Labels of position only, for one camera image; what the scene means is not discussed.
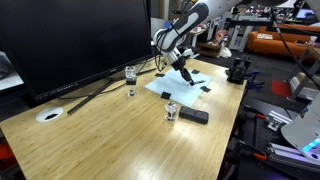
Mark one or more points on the clear acrylic stand near monitor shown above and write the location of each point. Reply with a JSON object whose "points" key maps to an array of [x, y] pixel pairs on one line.
{"points": [[131, 79]]}

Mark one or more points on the black monitor stand leg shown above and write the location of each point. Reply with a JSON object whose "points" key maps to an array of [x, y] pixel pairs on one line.
{"points": [[100, 91]]}

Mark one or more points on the black tape corner near right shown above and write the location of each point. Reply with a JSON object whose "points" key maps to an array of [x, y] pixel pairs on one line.
{"points": [[205, 89]]}

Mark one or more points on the white table grommet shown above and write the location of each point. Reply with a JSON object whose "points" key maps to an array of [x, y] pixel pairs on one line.
{"points": [[49, 114]]}

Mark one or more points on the black tape corner far right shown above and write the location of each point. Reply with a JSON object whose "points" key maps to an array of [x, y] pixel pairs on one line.
{"points": [[195, 71]]}

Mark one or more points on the black tape corner near left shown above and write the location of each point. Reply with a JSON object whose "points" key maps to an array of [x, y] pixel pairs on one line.
{"points": [[165, 95]]}

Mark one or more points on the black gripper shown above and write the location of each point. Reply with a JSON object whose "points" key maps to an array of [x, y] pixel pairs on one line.
{"points": [[179, 65]]}

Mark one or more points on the black clamp mount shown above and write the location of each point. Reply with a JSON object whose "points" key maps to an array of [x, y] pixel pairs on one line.
{"points": [[237, 71]]}

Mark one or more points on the orange sofa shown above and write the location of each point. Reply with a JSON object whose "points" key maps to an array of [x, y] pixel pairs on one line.
{"points": [[267, 40]]}

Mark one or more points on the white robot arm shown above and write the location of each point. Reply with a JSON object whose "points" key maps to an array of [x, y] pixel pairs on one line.
{"points": [[167, 40]]}

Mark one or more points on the black tape corner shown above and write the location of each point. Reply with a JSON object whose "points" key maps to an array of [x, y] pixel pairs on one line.
{"points": [[159, 75], [165, 95], [195, 71], [205, 89]]}

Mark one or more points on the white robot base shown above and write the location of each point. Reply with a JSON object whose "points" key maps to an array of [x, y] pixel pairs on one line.
{"points": [[303, 132]]}

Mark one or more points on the white whiteboard sheet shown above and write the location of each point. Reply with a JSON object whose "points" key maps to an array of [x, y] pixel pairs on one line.
{"points": [[173, 83]]}

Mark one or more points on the black whiteboard eraser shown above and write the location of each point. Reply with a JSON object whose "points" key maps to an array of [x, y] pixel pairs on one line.
{"points": [[197, 116]]}

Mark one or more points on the large black monitor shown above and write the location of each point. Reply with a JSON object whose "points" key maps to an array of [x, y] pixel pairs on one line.
{"points": [[60, 45]]}

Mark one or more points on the black tape corner far left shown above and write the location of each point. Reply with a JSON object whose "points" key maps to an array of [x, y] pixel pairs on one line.
{"points": [[159, 75]]}

